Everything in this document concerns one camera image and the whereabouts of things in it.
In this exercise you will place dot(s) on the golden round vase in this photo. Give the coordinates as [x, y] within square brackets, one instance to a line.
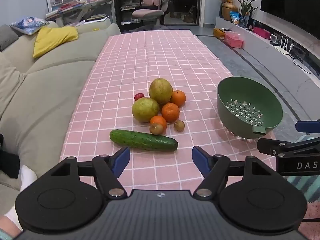
[228, 11]

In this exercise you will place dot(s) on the brown longan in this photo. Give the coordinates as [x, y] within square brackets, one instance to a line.
[156, 129]
[179, 125]

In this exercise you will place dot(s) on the yellow-green pear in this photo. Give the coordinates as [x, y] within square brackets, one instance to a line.
[145, 110]
[160, 91]

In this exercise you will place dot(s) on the blue snack bag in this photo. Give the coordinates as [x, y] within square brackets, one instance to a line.
[234, 18]

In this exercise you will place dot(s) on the magenta box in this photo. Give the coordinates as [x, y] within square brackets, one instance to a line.
[262, 33]

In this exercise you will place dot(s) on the blue printed pillow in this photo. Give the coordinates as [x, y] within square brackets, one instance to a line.
[28, 25]

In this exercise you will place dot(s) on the white router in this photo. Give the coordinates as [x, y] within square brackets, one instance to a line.
[285, 48]

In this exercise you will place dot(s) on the dark flat books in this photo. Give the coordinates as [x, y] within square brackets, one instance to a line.
[96, 17]

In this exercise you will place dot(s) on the person's white sock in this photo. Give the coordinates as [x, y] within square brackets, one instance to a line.
[28, 177]

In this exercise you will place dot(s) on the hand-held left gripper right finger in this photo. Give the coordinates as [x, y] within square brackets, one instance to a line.
[201, 161]

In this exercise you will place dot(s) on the yellow pillow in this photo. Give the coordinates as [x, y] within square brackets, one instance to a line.
[52, 40]

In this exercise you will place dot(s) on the person's fluffy clothed leg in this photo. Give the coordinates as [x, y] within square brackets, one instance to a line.
[313, 222]

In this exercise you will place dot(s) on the green cucumber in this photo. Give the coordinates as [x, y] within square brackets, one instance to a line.
[142, 140]

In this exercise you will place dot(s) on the green potted plant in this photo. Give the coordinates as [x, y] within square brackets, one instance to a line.
[246, 7]

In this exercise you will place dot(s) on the stack of books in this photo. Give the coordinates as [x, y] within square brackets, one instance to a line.
[67, 7]

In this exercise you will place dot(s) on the beige sofa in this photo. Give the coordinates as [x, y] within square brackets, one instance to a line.
[50, 92]

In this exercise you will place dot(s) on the grey television stand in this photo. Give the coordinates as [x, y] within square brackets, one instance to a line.
[260, 45]

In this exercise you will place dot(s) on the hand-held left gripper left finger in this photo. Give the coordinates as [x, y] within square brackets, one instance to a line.
[121, 161]

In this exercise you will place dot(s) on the orange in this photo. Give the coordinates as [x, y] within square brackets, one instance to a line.
[170, 112]
[178, 98]
[158, 120]

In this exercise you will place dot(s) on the grey sofa cushion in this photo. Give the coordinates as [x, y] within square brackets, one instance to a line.
[7, 37]

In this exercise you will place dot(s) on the black shelf unit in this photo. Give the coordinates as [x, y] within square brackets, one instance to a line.
[127, 5]

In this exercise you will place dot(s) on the grey study desk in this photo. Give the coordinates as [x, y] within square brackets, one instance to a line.
[85, 7]

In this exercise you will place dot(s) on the small white framed device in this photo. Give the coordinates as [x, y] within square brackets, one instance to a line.
[273, 40]

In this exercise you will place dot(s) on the beige cushion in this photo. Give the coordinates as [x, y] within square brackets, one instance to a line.
[10, 85]

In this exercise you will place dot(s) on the pink checked tablecloth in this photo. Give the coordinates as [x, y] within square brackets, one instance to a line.
[150, 62]

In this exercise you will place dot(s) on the black television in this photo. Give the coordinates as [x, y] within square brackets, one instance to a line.
[292, 0]

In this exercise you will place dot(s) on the green colander bowl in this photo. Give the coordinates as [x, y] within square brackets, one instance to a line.
[240, 97]

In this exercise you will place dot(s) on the red cherry tomato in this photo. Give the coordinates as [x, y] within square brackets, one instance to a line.
[139, 96]

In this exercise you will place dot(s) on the orange box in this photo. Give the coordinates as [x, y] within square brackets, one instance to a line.
[218, 33]

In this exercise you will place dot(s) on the dark cloth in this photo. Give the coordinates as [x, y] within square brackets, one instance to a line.
[8, 157]

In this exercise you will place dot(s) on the pink desk chair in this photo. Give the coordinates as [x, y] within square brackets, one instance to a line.
[150, 0]

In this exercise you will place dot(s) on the blue glass jar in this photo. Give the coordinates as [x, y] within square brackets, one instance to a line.
[243, 22]

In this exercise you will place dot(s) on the teal striped cloth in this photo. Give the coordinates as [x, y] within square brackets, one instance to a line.
[300, 187]

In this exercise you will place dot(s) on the pink storage box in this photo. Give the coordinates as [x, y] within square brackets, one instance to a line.
[233, 40]

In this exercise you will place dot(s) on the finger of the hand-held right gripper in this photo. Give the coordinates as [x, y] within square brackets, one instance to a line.
[307, 126]
[270, 146]

